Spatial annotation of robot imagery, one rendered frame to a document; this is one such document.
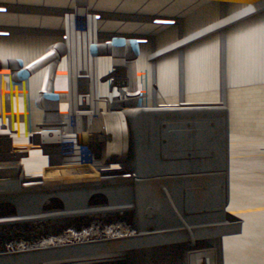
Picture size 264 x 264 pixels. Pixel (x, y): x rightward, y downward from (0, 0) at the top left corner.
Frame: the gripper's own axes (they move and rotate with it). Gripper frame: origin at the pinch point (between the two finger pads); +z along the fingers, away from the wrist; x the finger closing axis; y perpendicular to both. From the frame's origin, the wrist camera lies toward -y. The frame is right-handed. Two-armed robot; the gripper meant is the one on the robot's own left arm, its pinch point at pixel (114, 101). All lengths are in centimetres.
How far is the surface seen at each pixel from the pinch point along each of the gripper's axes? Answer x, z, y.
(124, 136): -9.1, 17.7, 9.8
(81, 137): -11.9, 20.3, -15.4
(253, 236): 134, 141, 94
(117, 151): -11.5, 26.1, 6.8
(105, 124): -11.7, 11.4, -0.4
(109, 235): -30, 67, 10
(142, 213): -15, 59, 23
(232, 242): 115, 141, 74
